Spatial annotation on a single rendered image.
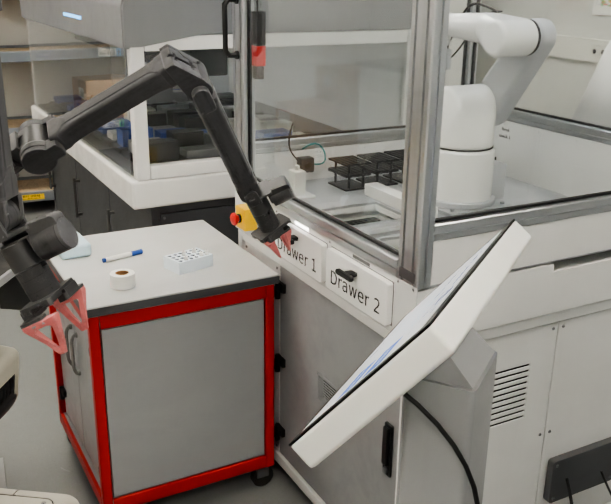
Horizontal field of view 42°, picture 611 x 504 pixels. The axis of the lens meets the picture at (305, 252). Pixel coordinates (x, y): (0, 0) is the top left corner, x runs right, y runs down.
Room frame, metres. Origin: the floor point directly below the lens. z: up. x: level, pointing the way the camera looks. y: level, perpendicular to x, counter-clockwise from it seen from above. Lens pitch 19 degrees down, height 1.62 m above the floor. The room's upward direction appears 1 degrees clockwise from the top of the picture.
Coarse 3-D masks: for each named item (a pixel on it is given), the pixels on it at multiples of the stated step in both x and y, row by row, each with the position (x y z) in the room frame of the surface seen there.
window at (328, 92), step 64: (256, 0) 2.47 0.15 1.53; (320, 0) 2.13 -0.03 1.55; (384, 0) 1.88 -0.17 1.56; (256, 64) 2.47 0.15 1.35; (320, 64) 2.13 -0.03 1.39; (384, 64) 1.87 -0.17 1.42; (256, 128) 2.47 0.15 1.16; (320, 128) 2.12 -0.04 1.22; (384, 128) 1.86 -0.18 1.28; (320, 192) 2.11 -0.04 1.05; (384, 192) 1.85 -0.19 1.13
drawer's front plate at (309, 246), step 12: (276, 240) 2.27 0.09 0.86; (300, 240) 2.14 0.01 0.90; (312, 240) 2.08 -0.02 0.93; (288, 252) 2.20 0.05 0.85; (300, 252) 2.14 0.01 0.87; (312, 252) 2.08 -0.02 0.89; (324, 252) 2.04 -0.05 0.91; (300, 264) 2.14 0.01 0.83; (312, 264) 2.08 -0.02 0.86; (324, 264) 2.04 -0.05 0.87; (312, 276) 2.07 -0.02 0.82; (324, 276) 2.04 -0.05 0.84
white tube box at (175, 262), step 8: (192, 248) 2.36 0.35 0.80; (168, 256) 2.29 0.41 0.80; (176, 256) 2.29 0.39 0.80; (192, 256) 2.29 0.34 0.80; (200, 256) 2.29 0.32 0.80; (208, 256) 2.30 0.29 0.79; (168, 264) 2.27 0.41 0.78; (176, 264) 2.24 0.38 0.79; (184, 264) 2.24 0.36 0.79; (192, 264) 2.26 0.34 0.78; (200, 264) 2.28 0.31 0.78; (208, 264) 2.30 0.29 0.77; (176, 272) 2.24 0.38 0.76; (184, 272) 2.24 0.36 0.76
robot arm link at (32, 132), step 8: (24, 128) 1.77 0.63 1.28; (32, 128) 1.77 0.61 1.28; (40, 128) 1.77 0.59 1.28; (16, 136) 1.76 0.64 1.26; (24, 136) 1.75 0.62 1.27; (32, 136) 1.75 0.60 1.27; (40, 136) 1.75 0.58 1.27; (16, 144) 1.74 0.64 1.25; (24, 144) 1.74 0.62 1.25; (16, 152) 1.74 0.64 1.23; (16, 160) 1.75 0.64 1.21
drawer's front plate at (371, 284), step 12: (336, 252) 1.97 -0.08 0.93; (336, 264) 1.96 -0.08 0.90; (348, 264) 1.91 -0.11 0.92; (360, 264) 1.89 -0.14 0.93; (360, 276) 1.86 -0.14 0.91; (372, 276) 1.81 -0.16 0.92; (336, 288) 1.96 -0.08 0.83; (348, 288) 1.91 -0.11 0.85; (360, 288) 1.86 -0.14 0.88; (372, 288) 1.81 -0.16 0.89; (384, 288) 1.77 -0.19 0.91; (348, 300) 1.91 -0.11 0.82; (360, 300) 1.86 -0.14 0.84; (372, 300) 1.81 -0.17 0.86; (384, 300) 1.77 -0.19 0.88; (372, 312) 1.81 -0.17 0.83; (384, 312) 1.76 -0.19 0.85; (384, 324) 1.76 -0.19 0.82
